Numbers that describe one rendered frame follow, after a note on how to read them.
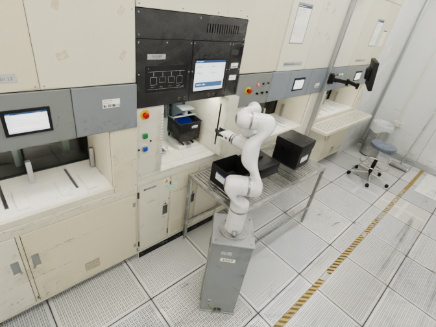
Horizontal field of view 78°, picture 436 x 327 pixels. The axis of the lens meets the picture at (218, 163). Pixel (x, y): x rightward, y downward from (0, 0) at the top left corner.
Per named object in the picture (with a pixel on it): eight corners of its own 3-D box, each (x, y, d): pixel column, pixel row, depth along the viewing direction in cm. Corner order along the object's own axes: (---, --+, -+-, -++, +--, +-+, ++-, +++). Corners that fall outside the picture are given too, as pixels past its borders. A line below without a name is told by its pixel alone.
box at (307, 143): (294, 170, 259) (302, 147, 246) (270, 157, 275) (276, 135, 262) (308, 161, 278) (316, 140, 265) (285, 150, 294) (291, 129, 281)
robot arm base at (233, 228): (248, 242, 173) (254, 220, 164) (218, 237, 173) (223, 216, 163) (246, 221, 190) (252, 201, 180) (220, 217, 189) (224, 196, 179)
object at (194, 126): (176, 147, 236) (180, 114, 218) (165, 136, 248) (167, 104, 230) (199, 141, 250) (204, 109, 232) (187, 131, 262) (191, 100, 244)
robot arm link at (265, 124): (233, 190, 169) (259, 193, 170) (235, 198, 158) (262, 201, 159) (247, 109, 155) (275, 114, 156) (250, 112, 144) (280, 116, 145)
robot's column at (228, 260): (233, 315, 209) (255, 248, 170) (198, 310, 208) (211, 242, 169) (233, 283, 233) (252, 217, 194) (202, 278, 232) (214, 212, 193)
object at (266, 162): (257, 180, 235) (261, 168, 228) (235, 164, 253) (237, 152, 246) (278, 171, 253) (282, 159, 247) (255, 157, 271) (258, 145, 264)
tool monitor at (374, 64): (366, 100, 274) (382, 63, 255) (320, 85, 304) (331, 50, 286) (379, 96, 299) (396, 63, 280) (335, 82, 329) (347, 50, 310)
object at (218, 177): (209, 179, 227) (211, 161, 218) (232, 170, 243) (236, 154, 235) (231, 197, 210) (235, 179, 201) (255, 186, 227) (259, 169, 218)
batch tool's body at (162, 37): (141, 262, 237) (140, 8, 136) (96, 202, 292) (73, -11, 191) (215, 222, 292) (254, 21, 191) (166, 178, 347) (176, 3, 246)
